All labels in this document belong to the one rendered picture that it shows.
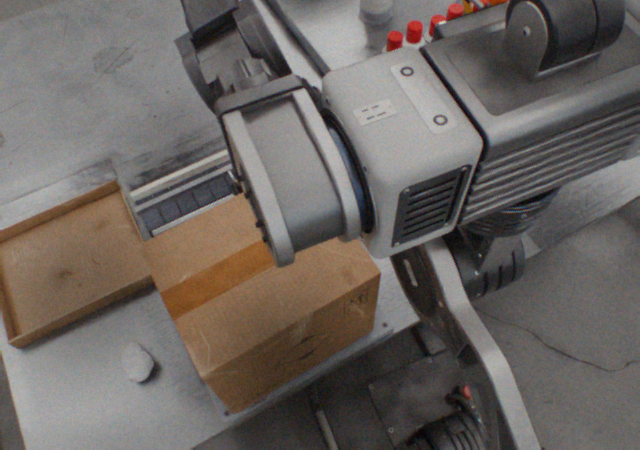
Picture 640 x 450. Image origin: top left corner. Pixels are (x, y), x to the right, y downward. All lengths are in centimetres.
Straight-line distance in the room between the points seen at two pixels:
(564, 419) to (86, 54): 179
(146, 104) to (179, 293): 73
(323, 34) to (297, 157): 105
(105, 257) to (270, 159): 83
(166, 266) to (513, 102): 58
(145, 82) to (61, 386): 77
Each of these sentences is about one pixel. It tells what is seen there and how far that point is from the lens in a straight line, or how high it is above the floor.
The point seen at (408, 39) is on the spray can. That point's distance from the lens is 124.
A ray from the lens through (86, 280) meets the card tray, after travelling 127.
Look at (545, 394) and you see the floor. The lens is 205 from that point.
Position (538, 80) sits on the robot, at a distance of 53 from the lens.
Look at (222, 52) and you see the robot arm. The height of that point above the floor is 147.
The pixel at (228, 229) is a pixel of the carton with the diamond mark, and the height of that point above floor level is 112.
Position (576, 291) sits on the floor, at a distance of 221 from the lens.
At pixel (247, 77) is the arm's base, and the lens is 57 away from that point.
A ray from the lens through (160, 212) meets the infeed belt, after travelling 124.
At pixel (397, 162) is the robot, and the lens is 45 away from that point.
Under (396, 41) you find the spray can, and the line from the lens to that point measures 120.
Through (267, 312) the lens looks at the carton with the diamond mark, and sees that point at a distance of 83.
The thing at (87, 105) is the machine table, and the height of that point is 83.
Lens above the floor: 189
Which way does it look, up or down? 59 degrees down
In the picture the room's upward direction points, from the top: 4 degrees counter-clockwise
